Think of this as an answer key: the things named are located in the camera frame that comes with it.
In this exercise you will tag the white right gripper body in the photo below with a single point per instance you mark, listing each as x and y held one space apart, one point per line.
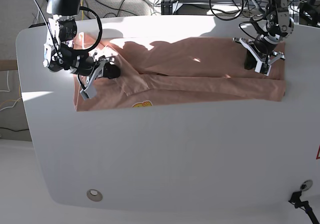
87 70

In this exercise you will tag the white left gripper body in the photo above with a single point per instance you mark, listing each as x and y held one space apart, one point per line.
263 49

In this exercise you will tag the pink T-shirt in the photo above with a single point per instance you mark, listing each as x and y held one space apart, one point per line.
176 71

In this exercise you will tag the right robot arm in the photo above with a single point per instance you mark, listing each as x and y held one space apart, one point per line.
60 54

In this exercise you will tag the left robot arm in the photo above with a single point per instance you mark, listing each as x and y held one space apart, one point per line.
277 19

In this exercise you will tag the metal table grommet left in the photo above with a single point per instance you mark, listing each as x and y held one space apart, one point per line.
94 195

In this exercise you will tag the metal table grommet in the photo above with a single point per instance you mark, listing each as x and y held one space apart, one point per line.
94 195
306 185

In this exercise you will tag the metal table grommet right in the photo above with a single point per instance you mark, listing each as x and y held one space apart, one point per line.
306 185

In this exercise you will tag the black camera clamp mount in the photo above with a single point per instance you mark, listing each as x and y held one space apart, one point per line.
295 200

